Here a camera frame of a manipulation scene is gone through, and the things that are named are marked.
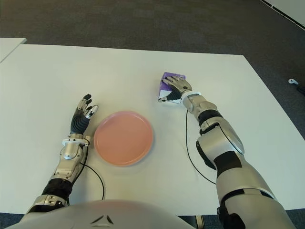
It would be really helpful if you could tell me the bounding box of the robot right hand black silver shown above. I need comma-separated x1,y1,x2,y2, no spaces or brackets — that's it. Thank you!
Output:
157,75,193,103

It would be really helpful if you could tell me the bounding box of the robot left hand black silver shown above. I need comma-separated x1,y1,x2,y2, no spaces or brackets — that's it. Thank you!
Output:
69,94,99,138

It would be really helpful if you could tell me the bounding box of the purple tissue paper pack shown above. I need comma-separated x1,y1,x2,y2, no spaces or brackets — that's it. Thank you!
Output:
156,72,186,104

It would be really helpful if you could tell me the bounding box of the round pink plate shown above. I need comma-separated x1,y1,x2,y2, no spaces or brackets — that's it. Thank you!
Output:
93,110,153,167

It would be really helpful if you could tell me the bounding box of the silver robot torso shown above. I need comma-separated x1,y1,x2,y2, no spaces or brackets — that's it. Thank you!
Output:
7,199,198,229

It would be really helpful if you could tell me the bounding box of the adjacent white table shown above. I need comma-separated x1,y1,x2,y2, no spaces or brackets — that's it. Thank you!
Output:
0,37,27,63

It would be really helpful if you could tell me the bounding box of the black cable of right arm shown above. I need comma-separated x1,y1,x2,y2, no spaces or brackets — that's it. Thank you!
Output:
185,111,217,186

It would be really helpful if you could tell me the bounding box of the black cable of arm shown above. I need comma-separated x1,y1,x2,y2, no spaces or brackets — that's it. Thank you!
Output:
185,111,217,186
80,147,105,201

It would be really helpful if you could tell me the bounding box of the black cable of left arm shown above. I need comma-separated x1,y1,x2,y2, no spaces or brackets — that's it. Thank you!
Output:
80,147,105,201

